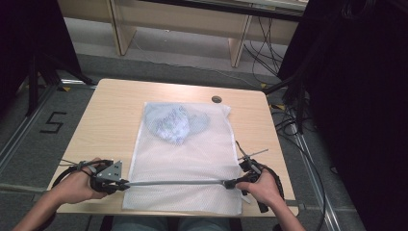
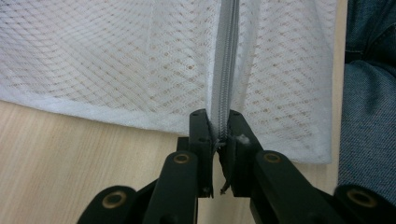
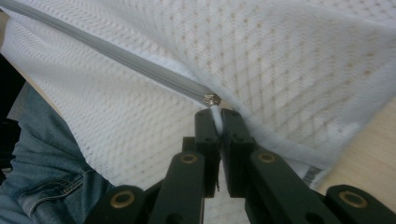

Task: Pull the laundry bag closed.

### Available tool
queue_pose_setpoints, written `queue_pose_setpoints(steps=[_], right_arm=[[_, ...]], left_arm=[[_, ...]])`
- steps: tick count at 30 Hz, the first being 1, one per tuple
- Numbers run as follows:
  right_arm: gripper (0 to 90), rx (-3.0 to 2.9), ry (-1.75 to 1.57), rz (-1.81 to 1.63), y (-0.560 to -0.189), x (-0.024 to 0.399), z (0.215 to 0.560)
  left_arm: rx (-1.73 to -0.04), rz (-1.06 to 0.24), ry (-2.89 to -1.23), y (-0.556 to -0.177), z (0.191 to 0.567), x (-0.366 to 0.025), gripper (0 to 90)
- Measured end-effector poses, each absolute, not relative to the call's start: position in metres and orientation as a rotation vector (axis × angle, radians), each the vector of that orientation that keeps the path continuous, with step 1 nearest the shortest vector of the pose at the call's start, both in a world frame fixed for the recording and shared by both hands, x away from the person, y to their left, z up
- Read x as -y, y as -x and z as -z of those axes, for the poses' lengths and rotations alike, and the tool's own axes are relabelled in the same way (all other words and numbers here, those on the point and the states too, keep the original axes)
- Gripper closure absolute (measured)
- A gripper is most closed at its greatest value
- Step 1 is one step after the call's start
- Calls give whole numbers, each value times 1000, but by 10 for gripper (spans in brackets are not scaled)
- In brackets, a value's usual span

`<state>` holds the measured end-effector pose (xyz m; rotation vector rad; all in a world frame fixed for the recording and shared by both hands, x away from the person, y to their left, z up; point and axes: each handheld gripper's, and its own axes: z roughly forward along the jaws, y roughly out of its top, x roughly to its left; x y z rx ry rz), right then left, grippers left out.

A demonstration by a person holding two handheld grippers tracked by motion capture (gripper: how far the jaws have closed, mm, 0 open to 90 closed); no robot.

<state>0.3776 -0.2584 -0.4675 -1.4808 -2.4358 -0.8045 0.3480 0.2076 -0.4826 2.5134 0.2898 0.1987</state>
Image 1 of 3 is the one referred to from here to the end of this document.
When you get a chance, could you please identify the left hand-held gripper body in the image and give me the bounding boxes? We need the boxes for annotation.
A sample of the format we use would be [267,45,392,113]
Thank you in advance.
[89,159,130,195]

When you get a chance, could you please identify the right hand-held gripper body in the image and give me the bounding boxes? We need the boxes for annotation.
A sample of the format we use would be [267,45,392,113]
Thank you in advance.
[235,141,269,190]

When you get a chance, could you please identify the white mesh laundry bag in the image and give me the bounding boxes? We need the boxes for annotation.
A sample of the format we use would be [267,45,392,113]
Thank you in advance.
[122,101,243,217]

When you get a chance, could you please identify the person's right hand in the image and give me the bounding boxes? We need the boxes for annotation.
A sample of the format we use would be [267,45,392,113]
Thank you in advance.
[244,169,282,209]

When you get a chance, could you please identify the person's left hand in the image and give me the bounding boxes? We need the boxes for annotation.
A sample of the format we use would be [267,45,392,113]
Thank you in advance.
[60,157,110,205]

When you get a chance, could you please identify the person's legs in jeans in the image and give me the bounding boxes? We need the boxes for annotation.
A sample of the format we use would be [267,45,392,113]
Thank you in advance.
[111,216,233,231]

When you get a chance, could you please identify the pale blue garment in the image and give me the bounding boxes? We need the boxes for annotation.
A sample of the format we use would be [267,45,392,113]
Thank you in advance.
[143,104,212,145]

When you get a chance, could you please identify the black metal stand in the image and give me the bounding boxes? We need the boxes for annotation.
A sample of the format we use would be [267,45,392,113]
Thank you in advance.
[26,52,94,117]
[263,71,311,136]

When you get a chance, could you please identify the black curtain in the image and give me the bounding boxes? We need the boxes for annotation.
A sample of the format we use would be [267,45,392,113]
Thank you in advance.
[277,0,408,231]
[0,0,83,112]

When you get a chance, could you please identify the light wooden desk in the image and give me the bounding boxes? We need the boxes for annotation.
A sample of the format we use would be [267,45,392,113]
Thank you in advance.
[57,0,310,68]

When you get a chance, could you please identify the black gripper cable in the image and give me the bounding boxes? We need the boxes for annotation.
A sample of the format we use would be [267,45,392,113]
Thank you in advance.
[50,164,85,191]
[260,163,286,201]

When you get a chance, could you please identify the black floor cables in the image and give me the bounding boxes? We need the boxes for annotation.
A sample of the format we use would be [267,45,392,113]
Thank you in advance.
[270,102,330,231]

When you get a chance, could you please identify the aluminium floor rail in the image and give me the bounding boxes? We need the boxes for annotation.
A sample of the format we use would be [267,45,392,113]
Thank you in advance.
[288,123,342,231]
[0,84,58,171]

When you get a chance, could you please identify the bundle of black cables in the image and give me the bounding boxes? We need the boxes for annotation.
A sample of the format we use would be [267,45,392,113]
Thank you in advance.
[242,14,292,80]

